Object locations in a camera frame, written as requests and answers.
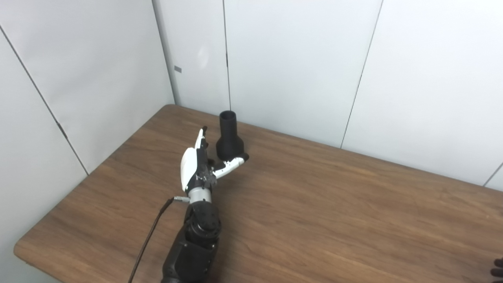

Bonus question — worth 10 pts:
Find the white and black left hand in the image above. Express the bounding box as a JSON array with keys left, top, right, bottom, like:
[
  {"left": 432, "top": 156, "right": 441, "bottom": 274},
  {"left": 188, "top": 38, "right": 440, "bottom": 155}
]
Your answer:
[{"left": 180, "top": 126, "right": 250, "bottom": 194}]

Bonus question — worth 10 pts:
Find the black funnel-shaped nozzle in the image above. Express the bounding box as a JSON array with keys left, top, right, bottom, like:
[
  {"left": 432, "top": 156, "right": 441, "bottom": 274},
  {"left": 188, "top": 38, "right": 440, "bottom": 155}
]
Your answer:
[{"left": 216, "top": 111, "right": 245, "bottom": 161}]

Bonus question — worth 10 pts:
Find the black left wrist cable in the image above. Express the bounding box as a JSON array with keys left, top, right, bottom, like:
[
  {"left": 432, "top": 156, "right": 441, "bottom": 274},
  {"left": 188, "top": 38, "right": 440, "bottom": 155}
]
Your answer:
[{"left": 128, "top": 196, "right": 191, "bottom": 283}]

